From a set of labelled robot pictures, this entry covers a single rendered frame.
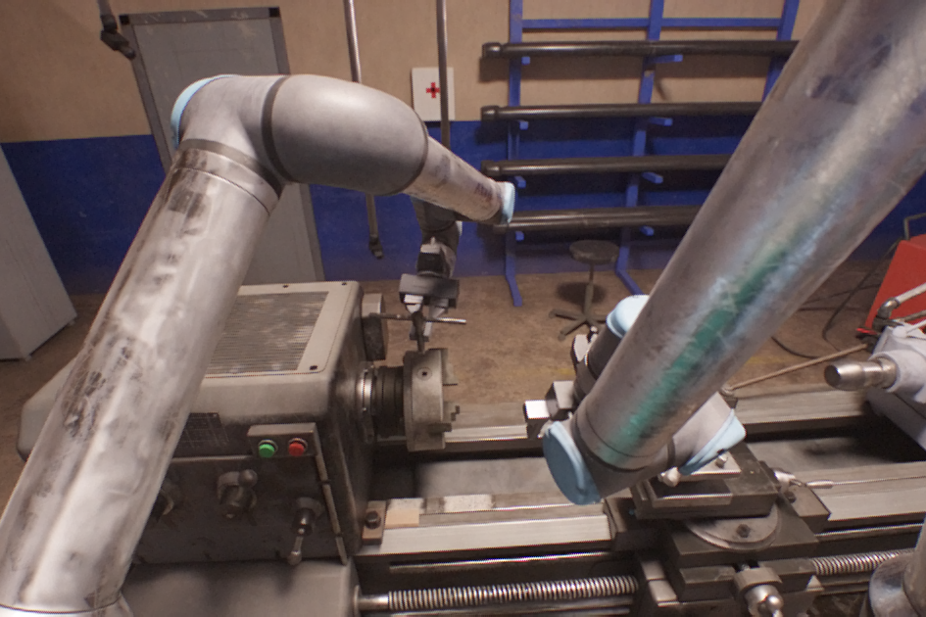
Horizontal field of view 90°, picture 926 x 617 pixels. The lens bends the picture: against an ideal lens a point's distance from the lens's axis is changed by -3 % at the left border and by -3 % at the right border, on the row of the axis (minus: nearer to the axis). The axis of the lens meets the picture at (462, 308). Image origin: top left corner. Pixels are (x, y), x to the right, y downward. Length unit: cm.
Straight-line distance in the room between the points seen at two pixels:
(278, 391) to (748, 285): 84
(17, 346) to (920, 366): 477
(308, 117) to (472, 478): 123
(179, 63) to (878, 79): 423
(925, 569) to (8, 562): 70
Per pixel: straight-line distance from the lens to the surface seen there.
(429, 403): 114
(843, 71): 29
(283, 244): 442
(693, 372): 39
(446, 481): 156
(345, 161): 55
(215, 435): 106
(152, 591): 144
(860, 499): 167
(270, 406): 100
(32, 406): 129
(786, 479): 134
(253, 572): 135
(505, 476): 157
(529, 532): 131
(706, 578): 129
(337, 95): 56
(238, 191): 56
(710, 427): 62
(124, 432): 52
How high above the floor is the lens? 190
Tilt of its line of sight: 29 degrees down
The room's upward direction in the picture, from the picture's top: 2 degrees counter-clockwise
